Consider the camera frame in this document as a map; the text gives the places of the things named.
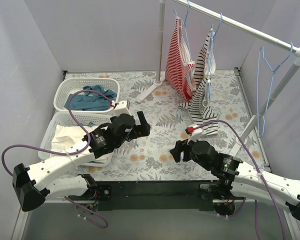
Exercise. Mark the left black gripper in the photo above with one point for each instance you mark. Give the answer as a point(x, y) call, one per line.
point(142, 125)

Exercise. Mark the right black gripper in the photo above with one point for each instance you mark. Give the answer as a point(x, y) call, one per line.
point(178, 151)

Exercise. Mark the blue tank top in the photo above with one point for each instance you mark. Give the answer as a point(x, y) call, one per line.
point(90, 101)

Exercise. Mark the light blue wire hanger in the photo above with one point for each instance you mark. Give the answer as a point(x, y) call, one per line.
point(265, 78)

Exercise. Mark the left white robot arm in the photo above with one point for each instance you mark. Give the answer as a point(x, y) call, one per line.
point(36, 183)

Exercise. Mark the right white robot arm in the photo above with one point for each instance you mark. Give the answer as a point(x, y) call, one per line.
point(240, 179)

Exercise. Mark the black striped tank top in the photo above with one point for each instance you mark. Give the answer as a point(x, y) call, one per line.
point(198, 113)

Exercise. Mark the red striped tank top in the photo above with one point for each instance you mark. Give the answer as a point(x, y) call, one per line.
point(179, 64)

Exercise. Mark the blue hanger with red top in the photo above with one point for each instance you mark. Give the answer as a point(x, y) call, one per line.
point(185, 28)

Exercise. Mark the floral table cloth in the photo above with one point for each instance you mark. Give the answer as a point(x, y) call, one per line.
point(148, 158)

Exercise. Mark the lower white plastic basket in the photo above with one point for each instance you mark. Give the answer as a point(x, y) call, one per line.
point(89, 120)

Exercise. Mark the white plastic basket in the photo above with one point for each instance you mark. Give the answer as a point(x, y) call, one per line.
point(89, 120)
point(74, 86)

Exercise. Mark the white cloths in basket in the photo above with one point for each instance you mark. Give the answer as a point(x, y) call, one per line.
point(65, 137)

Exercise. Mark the upper white plastic basket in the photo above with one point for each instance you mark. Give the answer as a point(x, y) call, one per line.
point(74, 86)

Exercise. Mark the silver clothes rack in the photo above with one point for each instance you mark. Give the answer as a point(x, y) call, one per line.
point(249, 30)

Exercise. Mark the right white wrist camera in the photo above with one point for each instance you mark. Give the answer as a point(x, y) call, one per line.
point(194, 132)

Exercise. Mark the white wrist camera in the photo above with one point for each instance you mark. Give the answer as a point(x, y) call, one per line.
point(194, 132)
point(121, 107)

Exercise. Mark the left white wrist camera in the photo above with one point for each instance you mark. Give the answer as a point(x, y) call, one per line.
point(121, 107)

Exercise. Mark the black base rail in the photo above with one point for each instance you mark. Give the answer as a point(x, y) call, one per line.
point(202, 195)

